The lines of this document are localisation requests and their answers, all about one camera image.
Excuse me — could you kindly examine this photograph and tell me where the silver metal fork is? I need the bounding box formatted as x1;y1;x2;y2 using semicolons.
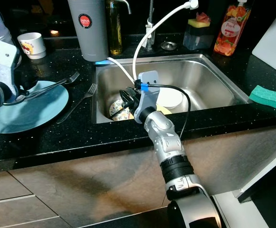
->
57;83;98;124
5;83;62;105
21;71;80;101

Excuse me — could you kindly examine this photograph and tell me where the floral patterned cup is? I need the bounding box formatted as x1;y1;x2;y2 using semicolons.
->
108;97;133;121

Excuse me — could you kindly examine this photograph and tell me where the yellow dish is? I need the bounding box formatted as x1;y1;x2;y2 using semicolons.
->
157;105;171;116

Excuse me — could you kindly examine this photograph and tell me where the light blue plate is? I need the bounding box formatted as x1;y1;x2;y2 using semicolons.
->
0;80;69;134

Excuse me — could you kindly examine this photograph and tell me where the white printed cup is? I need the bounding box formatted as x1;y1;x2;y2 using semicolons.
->
17;32;47;60

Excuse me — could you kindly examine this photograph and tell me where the white bowl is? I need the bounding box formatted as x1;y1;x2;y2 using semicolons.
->
157;88;183;111

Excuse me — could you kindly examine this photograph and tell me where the oil bottle with green cap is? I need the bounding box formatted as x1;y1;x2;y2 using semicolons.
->
106;0;123;56

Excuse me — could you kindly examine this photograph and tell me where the grey water filter canister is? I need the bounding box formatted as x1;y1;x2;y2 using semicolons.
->
67;0;109;62

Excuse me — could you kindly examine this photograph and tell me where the brown cabinet front panel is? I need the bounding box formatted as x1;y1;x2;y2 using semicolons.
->
0;124;276;228

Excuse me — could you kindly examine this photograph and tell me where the stainless steel sink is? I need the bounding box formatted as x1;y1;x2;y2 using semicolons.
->
93;53;252;125

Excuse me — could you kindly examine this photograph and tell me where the thin chrome spout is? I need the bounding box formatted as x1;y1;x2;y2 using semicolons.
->
112;0;132;15

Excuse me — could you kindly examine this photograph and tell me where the dark sponge holder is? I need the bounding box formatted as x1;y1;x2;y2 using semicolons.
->
183;25;215;50

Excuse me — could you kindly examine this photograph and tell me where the yellow sponge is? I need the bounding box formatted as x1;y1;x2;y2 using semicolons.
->
188;18;211;29

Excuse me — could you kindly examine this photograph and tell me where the red scrubber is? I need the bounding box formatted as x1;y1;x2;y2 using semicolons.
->
196;12;211;23

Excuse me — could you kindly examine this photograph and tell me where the peach dish soap pump bottle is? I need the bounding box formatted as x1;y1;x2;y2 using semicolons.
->
214;0;252;57

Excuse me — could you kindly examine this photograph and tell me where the green sponge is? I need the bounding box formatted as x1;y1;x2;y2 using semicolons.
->
248;85;276;114

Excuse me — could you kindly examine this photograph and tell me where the white cutting board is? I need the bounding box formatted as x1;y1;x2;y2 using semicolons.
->
252;25;276;79

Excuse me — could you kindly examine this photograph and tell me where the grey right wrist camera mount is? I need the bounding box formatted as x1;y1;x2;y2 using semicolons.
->
133;70;161;123

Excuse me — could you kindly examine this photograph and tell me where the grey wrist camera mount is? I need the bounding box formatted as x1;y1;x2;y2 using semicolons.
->
0;40;20;95
133;70;161;123

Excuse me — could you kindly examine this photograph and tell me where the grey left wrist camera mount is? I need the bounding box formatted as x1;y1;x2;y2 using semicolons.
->
0;40;20;95

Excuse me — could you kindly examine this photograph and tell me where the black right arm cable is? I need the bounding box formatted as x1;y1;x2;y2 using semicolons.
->
152;83;192;138

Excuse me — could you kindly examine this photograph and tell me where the small metal counter ring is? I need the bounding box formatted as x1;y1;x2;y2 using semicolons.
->
161;41;178;51

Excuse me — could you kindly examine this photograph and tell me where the white water hose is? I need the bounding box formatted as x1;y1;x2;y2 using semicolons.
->
107;0;199;89

